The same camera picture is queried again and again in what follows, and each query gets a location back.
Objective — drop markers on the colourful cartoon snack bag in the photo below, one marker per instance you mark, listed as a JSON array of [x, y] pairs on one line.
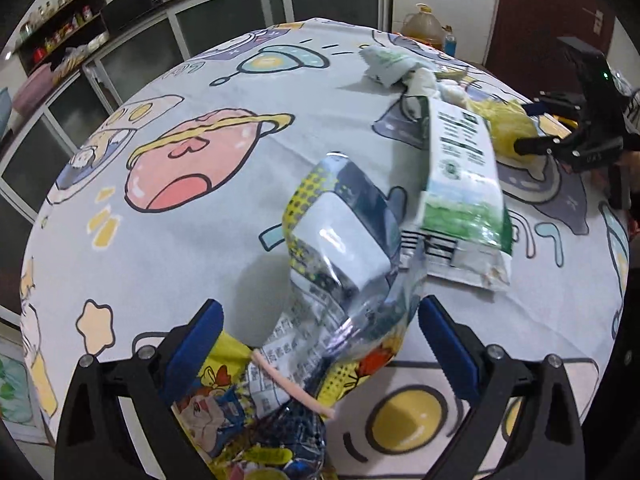
[[262, 413]]

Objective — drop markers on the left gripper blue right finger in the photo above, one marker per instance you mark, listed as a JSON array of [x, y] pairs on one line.
[[455, 347]]

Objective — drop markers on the white green small packet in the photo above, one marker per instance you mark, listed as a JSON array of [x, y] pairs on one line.
[[387, 66]]

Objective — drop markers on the black microwave oven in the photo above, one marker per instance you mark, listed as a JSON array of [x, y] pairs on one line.
[[119, 14]]

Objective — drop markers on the large cooking oil jug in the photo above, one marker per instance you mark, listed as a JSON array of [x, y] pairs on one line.
[[422, 26]]

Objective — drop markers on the kitchen counter cabinets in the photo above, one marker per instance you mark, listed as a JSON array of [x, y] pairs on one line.
[[141, 50]]

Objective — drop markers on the pink plastic basin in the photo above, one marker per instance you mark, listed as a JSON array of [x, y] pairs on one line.
[[34, 90]]

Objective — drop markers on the cartoon print tablecloth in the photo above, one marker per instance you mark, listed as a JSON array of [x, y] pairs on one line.
[[178, 197]]

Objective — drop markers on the green white milk powder bag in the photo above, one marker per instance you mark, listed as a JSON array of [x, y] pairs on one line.
[[461, 221]]

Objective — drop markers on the small blue water bottle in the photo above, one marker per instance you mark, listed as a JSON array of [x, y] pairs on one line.
[[449, 45]]

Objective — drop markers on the yellow plastic bag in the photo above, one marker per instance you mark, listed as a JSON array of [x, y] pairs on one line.
[[507, 122]]

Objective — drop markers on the white knotted tissue bundle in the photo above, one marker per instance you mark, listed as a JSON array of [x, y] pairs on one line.
[[445, 86]]

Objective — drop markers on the dark red wooden door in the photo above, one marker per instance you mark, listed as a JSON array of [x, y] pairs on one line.
[[525, 52]]

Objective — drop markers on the black spice shelf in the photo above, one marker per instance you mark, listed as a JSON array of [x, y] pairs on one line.
[[46, 37]]

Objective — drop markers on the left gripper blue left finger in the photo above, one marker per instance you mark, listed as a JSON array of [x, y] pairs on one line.
[[186, 347]]

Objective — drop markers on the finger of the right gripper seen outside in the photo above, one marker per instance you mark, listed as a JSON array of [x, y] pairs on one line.
[[537, 108]]

